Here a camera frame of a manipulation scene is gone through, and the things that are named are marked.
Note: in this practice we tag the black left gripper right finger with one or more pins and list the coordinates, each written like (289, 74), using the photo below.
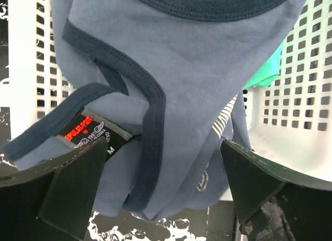
(274, 202)

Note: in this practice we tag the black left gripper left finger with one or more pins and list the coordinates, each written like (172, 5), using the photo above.
(54, 200)

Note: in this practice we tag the blue-grey tank top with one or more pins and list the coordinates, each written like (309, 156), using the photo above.
(161, 81)

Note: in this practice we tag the white front laundry basket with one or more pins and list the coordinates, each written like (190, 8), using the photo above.
(288, 120)

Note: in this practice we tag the green garment in basket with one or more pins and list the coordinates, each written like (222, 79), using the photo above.
(268, 72)

